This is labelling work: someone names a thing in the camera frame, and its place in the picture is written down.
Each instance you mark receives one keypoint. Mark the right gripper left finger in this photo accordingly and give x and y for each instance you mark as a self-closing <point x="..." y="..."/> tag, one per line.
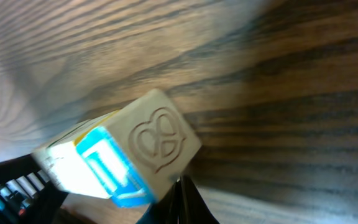
<point x="165" y="211"/>

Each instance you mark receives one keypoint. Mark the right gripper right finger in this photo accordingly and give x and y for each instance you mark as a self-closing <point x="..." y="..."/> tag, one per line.
<point x="193" y="209"/>

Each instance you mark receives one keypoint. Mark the blue L block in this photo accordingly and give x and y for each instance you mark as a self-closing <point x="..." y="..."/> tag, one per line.
<point x="140" y="151"/>

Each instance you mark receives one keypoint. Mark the white W block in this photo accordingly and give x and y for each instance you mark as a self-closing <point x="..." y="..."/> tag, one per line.
<point x="66" y="169"/>

